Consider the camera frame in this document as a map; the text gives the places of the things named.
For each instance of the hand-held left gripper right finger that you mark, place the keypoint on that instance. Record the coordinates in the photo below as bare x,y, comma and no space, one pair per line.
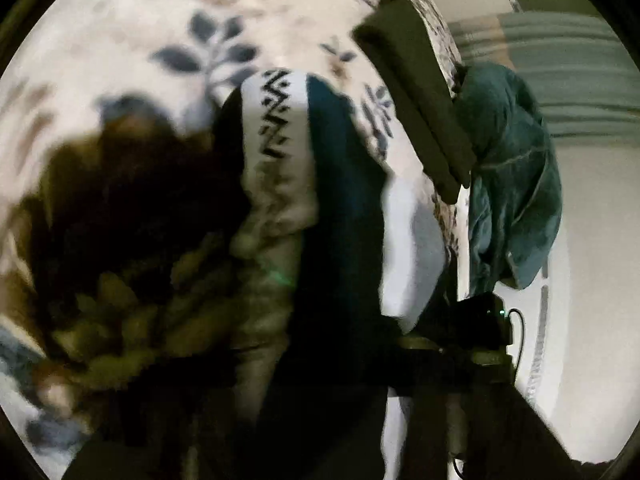
500,440

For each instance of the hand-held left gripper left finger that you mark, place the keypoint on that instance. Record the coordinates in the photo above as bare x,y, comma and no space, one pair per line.
150,450

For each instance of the striped knit sweater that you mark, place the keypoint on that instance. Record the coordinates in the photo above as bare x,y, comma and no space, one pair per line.
340,210

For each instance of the white headboard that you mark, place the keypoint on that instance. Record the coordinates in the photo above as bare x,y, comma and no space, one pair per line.
590,285

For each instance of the teal plush blanket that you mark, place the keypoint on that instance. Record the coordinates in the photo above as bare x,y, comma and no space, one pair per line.
505,160

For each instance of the dark folded pants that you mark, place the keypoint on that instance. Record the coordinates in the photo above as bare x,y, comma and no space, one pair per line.
415,95

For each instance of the grey-green curtain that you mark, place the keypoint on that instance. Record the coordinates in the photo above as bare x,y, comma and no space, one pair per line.
575,60

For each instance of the floral bedsheet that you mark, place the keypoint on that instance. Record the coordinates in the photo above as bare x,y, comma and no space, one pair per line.
125,20

